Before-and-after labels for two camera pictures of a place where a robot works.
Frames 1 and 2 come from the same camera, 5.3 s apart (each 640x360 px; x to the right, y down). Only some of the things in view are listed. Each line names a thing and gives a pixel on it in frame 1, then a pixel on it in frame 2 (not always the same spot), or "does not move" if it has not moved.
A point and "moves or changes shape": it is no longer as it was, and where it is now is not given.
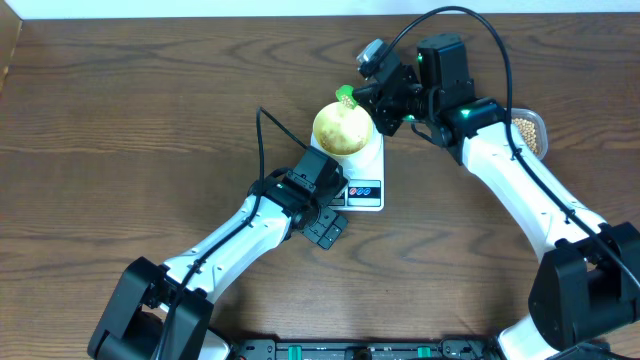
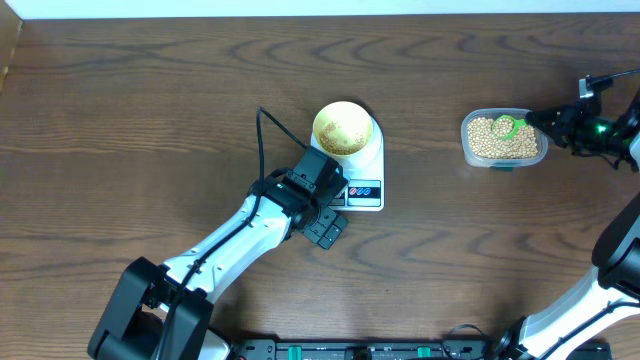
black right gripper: (372, 96) → (563, 131)
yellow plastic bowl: (341, 129) does not move
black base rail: (366, 349) does not move
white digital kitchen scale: (365, 172) does not move
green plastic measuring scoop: (344, 94) moves or changes shape
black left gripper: (320, 231) does not move
